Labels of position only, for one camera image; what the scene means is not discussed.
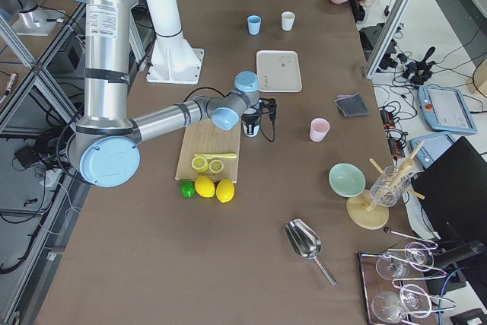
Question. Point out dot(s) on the wine glass rack tray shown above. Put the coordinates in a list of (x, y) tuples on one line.
[(394, 284)]

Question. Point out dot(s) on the light blue cup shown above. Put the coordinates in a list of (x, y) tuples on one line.
[(254, 24)]

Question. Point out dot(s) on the yellow plastic knife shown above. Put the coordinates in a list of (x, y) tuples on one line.
[(213, 156)]

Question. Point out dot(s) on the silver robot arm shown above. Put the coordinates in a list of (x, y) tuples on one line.
[(104, 148)]

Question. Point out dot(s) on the mint green bowl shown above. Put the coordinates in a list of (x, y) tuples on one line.
[(346, 180)]

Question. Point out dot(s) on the grey folded cloth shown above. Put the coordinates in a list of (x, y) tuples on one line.
[(351, 105)]

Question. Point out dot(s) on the cream cup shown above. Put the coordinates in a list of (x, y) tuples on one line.
[(287, 20)]

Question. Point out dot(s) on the pink cup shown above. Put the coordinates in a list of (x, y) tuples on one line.
[(319, 128)]

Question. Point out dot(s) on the green lime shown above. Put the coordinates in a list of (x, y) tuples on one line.
[(187, 188)]

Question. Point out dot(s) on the lemon slice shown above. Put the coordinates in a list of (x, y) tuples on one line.
[(215, 166)]

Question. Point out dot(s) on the lemon half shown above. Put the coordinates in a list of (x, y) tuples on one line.
[(199, 164)]

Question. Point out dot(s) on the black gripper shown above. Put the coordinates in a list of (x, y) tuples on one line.
[(250, 125)]

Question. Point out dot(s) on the wooden cup tree stand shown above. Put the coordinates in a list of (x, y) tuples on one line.
[(367, 214)]

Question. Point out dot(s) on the bamboo cutting board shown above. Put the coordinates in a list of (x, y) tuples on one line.
[(205, 138)]

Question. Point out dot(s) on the aluminium frame post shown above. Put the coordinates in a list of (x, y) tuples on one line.
[(385, 37)]

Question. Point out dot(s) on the black laptop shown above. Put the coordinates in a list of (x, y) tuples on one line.
[(455, 193)]

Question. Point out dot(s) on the cream serving tray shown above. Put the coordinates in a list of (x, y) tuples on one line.
[(278, 71)]

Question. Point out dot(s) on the whole lemon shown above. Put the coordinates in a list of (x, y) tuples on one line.
[(204, 186), (225, 191)]

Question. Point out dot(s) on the metal scoop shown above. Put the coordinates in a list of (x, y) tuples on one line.
[(307, 244)]

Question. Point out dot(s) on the blue teach pendant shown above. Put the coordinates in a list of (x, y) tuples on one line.
[(444, 109), (434, 145)]

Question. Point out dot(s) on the clear textured glass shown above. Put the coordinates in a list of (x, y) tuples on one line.
[(383, 192)]

